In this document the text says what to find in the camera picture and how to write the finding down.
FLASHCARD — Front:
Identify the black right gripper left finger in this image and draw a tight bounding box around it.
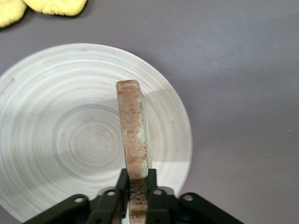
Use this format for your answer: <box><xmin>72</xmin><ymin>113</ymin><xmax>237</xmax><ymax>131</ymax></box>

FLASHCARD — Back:
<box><xmin>88</xmin><ymin>168</ymin><xmax>130</xmax><ymax>224</ymax></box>

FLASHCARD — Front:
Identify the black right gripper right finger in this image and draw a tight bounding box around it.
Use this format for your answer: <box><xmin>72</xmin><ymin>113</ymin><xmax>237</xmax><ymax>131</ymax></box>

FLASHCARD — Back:
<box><xmin>146</xmin><ymin>168</ymin><xmax>175</xmax><ymax>224</ymax></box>

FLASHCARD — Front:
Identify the round light wooden plate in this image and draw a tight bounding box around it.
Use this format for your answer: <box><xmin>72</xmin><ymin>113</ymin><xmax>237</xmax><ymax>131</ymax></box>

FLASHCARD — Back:
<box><xmin>0</xmin><ymin>42</ymin><xmax>193</xmax><ymax>224</ymax></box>

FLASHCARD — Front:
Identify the yellow quilted oven mitt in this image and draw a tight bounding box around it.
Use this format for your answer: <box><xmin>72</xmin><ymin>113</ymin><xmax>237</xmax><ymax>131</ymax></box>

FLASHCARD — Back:
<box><xmin>0</xmin><ymin>0</ymin><xmax>28</xmax><ymax>28</ymax></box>
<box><xmin>23</xmin><ymin>0</ymin><xmax>88</xmax><ymax>17</ymax></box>

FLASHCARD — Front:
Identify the brown toast slice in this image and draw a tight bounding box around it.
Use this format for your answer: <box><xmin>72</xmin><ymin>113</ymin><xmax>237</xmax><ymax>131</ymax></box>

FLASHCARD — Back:
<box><xmin>115</xmin><ymin>79</ymin><xmax>153</xmax><ymax>224</ymax></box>

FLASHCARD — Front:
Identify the large table cover sheet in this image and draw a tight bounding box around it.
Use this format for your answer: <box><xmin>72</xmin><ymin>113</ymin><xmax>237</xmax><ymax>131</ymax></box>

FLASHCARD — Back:
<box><xmin>0</xmin><ymin>0</ymin><xmax>299</xmax><ymax>224</ymax></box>

